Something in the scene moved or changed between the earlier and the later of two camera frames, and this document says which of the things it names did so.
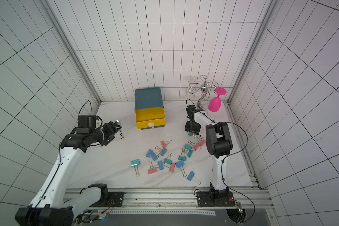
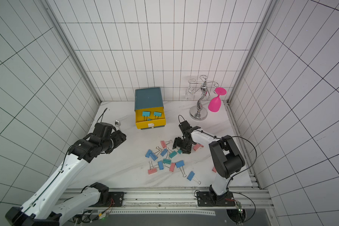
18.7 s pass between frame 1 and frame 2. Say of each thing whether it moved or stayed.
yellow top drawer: stayed
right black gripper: moved
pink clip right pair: stayed
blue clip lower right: stayed
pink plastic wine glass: stayed
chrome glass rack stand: stayed
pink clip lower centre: stayed
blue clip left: stayed
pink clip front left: stayed
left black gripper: moved
